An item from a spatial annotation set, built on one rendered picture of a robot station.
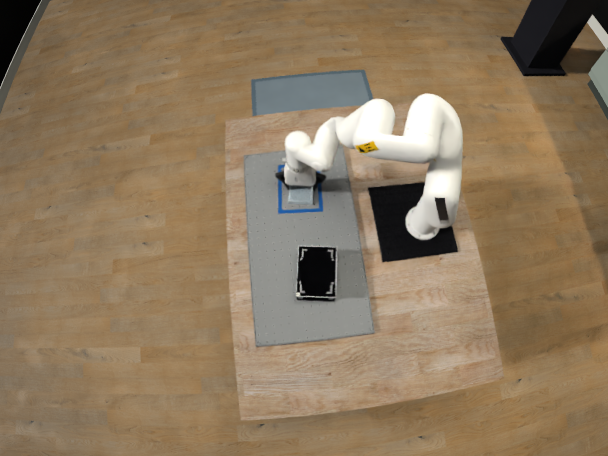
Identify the blue rectangular tape outline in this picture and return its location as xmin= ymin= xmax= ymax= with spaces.
xmin=278 ymin=165 xmax=323 ymax=214

